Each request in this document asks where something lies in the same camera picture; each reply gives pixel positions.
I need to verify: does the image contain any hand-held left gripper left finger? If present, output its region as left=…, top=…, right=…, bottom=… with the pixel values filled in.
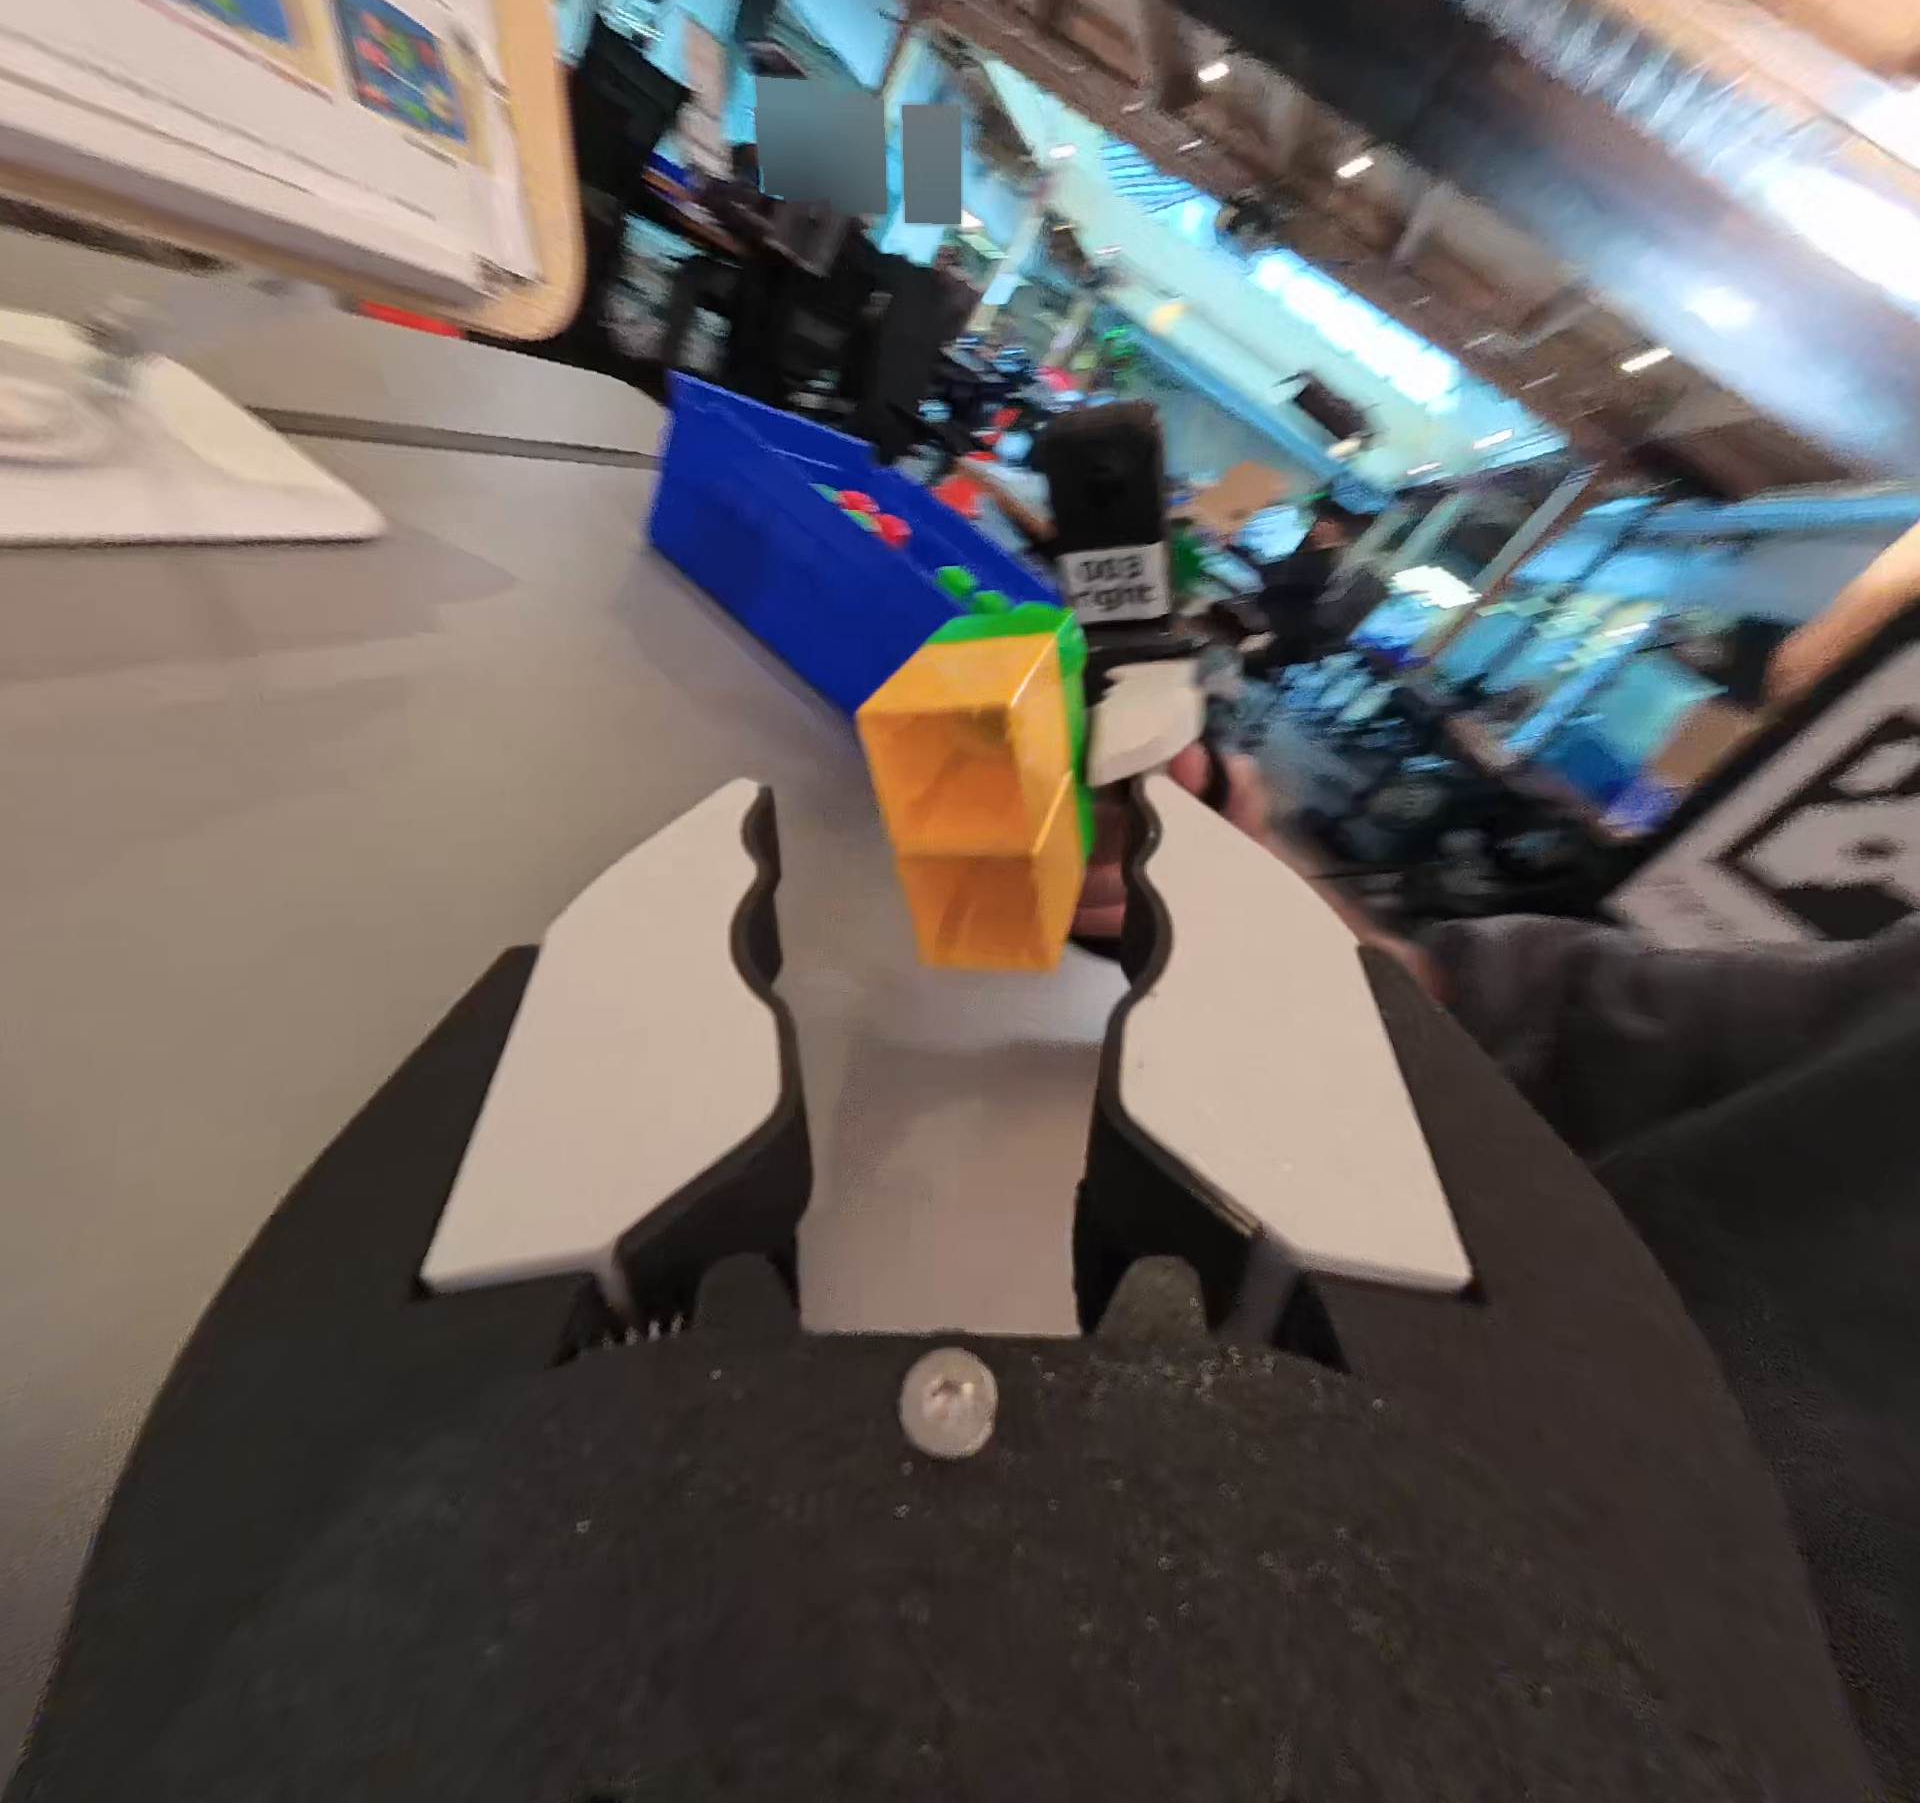
left=419, top=779, right=814, bottom=1338

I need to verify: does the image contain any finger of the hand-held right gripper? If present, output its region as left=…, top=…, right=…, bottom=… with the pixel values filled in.
left=1088, top=668, right=1211, bottom=792

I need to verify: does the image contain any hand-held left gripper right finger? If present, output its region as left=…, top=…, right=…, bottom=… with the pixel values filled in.
left=1071, top=779, right=1475, bottom=1344

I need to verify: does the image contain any green two-stud block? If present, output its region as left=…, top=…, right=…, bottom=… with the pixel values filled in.
left=930, top=601, right=1097, bottom=953

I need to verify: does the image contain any yellow one-stud block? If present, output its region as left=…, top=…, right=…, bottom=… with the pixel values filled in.
left=853, top=628, right=1076, bottom=857
left=890, top=781, right=1084, bottom=975

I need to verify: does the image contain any blue plastic bin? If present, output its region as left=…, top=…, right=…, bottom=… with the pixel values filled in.
left=643, top=371, right=1070, bottom=713

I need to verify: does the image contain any grey desk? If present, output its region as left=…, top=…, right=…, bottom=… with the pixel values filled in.
left=0, top=304, right=1142, bottom=1730

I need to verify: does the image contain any person's right hand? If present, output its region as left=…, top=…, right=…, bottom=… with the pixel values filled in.
left=1071, top=742, right=1226, bottom=942

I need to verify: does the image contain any person's dark clothing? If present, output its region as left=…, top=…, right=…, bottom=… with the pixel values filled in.
left=1426, top=904, right=1920, bottom=1803

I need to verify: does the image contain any black and white patterned poster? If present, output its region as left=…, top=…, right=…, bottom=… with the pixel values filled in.
left=1603, top=602, right=1920, bottom=949

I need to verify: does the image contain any wooden board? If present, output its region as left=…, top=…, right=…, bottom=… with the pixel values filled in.
left=0, top=0, right=586, bottom=343

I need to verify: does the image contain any printed instruction sheet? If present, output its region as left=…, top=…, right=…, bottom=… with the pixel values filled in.
left=0, top=0, right=520, bottom=261

